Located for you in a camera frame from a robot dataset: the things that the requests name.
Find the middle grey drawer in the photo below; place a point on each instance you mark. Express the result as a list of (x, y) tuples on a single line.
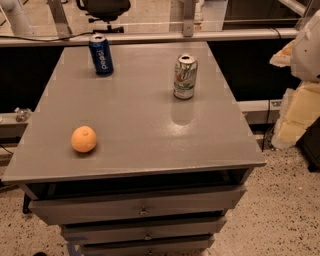
[(144, 231)]

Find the crumpled clear plastic object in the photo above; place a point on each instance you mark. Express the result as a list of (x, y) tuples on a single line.
[(22, 115)]

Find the grey drawer cabinet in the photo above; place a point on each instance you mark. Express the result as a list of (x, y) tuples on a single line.
[(147, 139)]

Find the orange fruit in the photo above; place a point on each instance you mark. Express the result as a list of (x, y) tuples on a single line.
[(83, 139)]

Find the grey drawer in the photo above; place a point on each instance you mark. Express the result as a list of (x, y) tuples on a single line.
[(148, 248), (137, 205), (144, 231)]

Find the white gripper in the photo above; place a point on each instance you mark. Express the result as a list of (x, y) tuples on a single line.
[(307, 53)]

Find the grey metal rail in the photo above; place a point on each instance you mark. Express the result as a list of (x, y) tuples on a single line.
[(145, 38)]

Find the green white 7up can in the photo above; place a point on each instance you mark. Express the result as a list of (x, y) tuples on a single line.
[(185, 75)]

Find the top grey drawer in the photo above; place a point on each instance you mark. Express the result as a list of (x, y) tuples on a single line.
[(137, 205)]

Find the bottom grey drawer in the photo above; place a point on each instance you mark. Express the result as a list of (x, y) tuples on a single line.
[(148, 248)]

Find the blue pepsi can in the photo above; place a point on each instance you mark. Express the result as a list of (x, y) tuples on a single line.
[(101, 55)]

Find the black office chair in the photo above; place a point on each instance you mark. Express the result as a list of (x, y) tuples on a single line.
[(106, 11)]

